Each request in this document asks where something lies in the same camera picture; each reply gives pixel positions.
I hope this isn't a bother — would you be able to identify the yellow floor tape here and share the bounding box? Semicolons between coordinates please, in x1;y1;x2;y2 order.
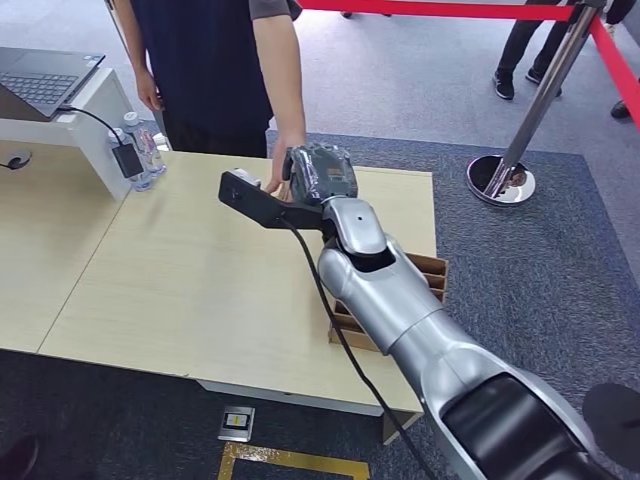
217;442;371;480

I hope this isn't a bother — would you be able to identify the target person's left hand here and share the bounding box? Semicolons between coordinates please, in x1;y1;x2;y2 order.
263;132;306;195

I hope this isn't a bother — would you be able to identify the white desk riser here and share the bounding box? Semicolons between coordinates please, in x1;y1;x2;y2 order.
0;66;134;202

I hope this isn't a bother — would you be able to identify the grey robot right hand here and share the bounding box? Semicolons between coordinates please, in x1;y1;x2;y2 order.
282;142;359;208

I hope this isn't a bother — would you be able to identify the brown wooden card holder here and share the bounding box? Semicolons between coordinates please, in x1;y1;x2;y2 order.
327;252;450;354

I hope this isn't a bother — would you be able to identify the desk cable grommet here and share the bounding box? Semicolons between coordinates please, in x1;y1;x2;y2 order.
0;149;32;172

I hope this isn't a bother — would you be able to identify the target person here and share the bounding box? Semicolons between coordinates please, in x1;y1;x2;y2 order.
105;0;307;195

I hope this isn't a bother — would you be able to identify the target person's right hand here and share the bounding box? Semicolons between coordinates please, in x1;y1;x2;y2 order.
134;69;165;113

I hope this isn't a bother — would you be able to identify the bystander person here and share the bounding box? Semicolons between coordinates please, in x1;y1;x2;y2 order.
340;0;392;20
492;0;583;102
605;0;640;28
610;79;640;121

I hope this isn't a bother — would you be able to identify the short red barrier belt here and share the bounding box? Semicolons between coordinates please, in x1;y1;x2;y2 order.
587;16;640;134

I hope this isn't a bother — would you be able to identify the black power adapter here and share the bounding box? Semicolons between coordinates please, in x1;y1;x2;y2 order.
112;142;144;180

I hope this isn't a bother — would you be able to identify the chrome stanchion post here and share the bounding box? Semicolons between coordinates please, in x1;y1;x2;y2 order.
484;0;601;200

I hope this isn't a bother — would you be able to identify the clear plastic water bottle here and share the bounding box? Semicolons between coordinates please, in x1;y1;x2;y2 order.
106;127;152;193
122;111;168;177

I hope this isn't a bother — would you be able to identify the chrome stanchion base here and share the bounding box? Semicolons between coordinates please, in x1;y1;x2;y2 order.
466;154;536;207

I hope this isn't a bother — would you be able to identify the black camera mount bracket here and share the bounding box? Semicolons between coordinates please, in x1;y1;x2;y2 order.
218;169;334;232

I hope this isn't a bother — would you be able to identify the long red barrier belt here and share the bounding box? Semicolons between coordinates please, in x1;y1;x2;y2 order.
294;0;576;23

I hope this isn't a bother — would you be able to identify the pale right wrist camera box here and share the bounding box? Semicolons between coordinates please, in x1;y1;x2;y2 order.
230;167;263;190

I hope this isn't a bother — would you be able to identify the grey laptop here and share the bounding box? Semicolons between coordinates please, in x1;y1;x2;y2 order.
0;46;107;122

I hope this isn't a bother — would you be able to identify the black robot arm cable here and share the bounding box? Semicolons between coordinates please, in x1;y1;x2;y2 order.
278;217;438;480

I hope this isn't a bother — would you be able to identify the black laptop power cable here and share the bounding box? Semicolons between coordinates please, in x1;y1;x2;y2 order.
59;104;124;146

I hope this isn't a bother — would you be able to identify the metal floor socket box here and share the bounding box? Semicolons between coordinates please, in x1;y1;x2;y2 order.
217;405;256;444

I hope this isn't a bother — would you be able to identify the dark shoe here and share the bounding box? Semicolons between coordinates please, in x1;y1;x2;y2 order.
0;433;40;480

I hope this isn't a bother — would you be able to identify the black round disc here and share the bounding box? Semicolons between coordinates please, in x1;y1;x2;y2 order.
582;382;640;473

